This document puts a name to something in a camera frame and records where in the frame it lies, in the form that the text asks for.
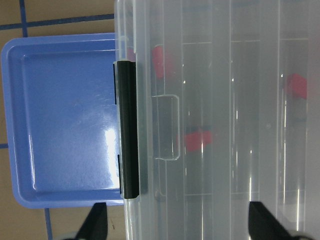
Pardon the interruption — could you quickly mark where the clear plastic storage box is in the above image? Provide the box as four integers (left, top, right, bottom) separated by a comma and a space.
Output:
113, 0, 320, 240

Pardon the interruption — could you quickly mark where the black box latch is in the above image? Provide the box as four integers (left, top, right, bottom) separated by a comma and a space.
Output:
113, 60, 140, 200

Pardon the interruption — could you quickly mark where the blue plastic tray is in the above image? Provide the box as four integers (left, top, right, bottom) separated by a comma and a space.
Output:
1, 33, 123, 209

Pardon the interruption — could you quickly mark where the red block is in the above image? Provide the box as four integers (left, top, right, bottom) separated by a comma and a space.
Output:
286, 73, 308, 100
151, 44, 174, 79

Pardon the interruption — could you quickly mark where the red block box middle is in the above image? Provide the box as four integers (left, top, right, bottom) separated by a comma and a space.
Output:
182, 129, 214, 152

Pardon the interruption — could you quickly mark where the clear plastic box lid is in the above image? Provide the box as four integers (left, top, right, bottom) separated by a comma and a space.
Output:
124, 0, 320, 240

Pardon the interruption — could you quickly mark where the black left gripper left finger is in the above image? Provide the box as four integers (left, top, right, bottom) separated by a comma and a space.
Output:
74, 202, 108, 240

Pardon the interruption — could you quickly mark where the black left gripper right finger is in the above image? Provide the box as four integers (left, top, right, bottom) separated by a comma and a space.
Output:
248, 201, 299, 240

